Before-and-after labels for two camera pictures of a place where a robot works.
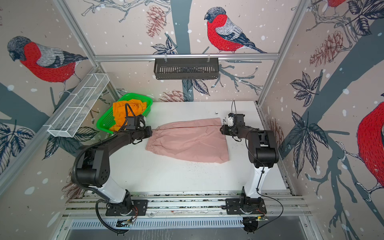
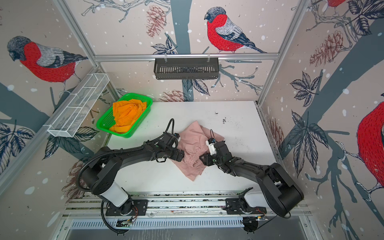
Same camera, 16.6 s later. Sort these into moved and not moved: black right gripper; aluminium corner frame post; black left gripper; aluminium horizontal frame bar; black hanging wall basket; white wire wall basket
Moved: black right gripper; black left gripper
Not moved: black hanging wall basket; aluminium horizontal frame bar; white wire wall basket; aluminium corner frame post
